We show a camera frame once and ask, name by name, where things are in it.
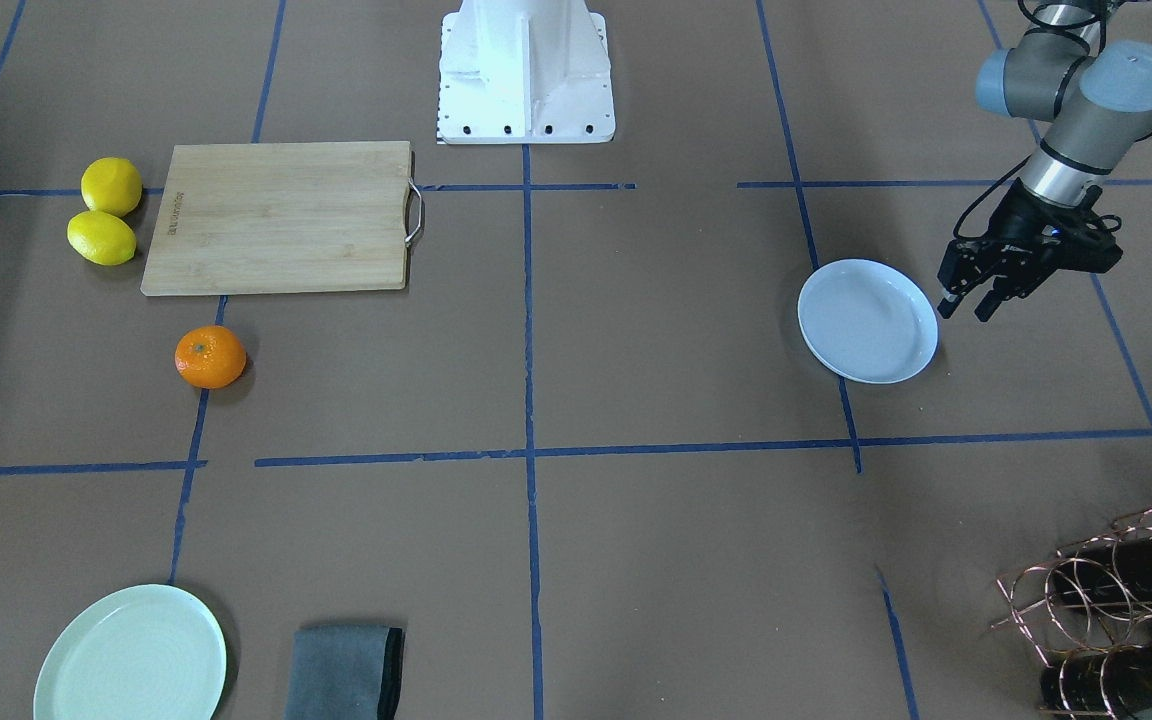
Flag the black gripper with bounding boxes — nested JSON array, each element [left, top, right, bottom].
[[937, 182, 1123, 323]]

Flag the pale blue plate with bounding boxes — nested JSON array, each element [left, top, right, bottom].
[[796, 258, 940, 386]]

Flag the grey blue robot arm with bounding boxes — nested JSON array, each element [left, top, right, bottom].
[[937, 1, 1152, 323]]

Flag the pale green plate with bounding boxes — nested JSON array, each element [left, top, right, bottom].
[[32, 584, 228, 719]]

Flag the upper dark wine bottle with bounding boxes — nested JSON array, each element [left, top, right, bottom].
[[1051, 536, 1152, 611]]

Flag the dark wine bottle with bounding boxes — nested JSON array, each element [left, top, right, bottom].
[[1051, 536, 1152, 611], [1039, 644, 1152, 719]]

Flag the lower dark wine bottle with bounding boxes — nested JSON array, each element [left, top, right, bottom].
[[1039, 644, 1152, 719]]

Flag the bamboo cutting board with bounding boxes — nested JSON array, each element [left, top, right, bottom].
[[141, 141, 424, 297]]

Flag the folded grey cloth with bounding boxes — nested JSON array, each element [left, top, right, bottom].
[[283, 624, 406, 719]]

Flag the orange mandarin fruit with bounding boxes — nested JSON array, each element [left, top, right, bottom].
[[173, 325, 247, 389]]

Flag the upper yellow lemon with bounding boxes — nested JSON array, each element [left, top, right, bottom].
[[79, 158, 145, 218]]

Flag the yellow lemon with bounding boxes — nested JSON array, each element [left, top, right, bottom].
[[67, 210, 137, 266], [79, 158, 145, 218]]

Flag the lower yellow lemon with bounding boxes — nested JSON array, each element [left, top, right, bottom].
[[67, 210, 137, 266]]

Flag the copper wire bottle rack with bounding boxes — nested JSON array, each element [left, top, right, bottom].
[[995, 506, 1152, 719]]

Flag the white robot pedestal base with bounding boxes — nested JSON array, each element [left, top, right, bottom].
[[435, 1, 617, 145]]

